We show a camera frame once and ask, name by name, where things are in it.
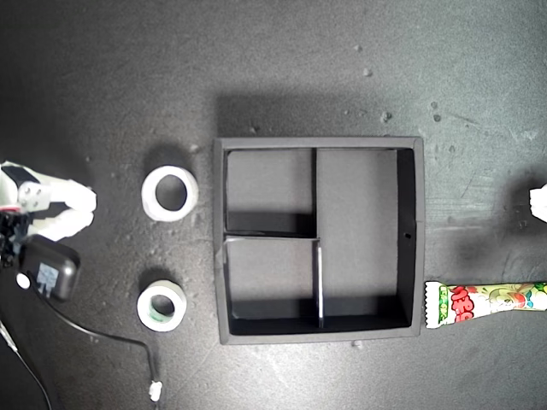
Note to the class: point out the large white tape roll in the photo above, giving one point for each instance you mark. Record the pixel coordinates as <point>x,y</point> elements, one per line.
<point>149,200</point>

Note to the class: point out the printed wrapper snack bar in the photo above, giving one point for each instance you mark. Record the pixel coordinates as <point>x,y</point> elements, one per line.
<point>478,301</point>

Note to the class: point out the white tape roll green core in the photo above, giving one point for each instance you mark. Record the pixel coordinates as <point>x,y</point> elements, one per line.
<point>145,314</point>

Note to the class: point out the black compartment tray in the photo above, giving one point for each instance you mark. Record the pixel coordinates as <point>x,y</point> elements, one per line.
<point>359,192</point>

